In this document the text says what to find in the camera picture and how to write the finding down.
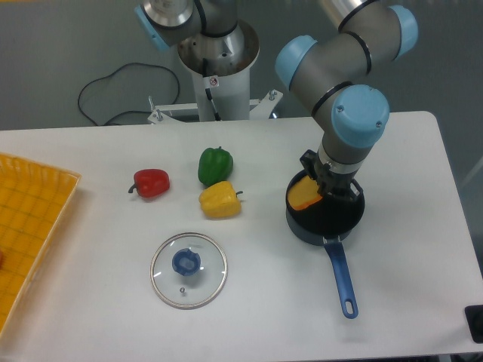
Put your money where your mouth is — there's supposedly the black box at table edge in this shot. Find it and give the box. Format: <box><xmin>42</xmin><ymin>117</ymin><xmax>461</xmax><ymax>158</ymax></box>
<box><xmin>464</xmin><ymin>305</ymin><xmax>483</xmax><ymax>344</ymax></box>

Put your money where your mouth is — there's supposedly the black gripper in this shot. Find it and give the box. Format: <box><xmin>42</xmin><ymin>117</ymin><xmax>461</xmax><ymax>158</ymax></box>
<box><xmin>300</xmin><ymin>149</ymin><xmax>361</xmax><ymax>202</ymax></box>

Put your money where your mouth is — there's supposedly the dark saucepan with blue handle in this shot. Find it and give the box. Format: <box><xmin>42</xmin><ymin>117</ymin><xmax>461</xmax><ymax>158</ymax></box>
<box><xmin>285</xmin><ymin>170</ymin><xmax>365</xmax><ymax>319</ymax></box>

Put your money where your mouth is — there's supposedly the red toy bell pepper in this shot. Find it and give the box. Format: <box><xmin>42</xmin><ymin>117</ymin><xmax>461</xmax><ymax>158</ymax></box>
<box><xmin>128</xmin><ymin>169</ymin><xmax>171</xmax><ymax>198</ymax></box>

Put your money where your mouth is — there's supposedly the black cable on floor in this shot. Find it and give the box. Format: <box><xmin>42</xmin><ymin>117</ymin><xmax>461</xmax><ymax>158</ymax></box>
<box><xmin>77</xmin><ymin>62</ymin><xmax>181</xmax><ymax>127</ymax></box>

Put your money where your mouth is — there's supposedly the yellow plastic basket tray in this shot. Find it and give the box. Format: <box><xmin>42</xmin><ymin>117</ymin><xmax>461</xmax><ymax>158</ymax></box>
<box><xmin>1</xmin><ymin>153</ymin><xmax>82</xmax><ymax>331</ymax></box>

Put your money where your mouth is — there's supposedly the yellow toy bell pepper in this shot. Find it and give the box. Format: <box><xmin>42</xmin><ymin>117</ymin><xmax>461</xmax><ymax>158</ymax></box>
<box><xmin>198</xmin><ymin>181</ymin><xmax>242</xmax><ymax>219</ymax></box>

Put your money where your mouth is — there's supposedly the glass lid with blue knob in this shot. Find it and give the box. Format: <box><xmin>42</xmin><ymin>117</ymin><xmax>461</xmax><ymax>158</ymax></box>
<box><xmin>149</xmin><ymin>232</ymin><xmax>228</xmax><ymax>310</ymax></box>

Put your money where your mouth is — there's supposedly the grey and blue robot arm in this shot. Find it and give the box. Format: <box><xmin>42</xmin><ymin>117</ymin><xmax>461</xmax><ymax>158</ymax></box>
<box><xmin>135</xmin><ymin>1</ymin><xmax>418</xmax><ymax>201</ymax></box>

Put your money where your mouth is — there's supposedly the green toy bell pepper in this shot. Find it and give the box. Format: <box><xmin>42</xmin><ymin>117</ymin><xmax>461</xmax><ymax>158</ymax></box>
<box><xmin>198</xmin><ymin>146</ymin><xmax>234</xmax><ymax>187</ymax></box>

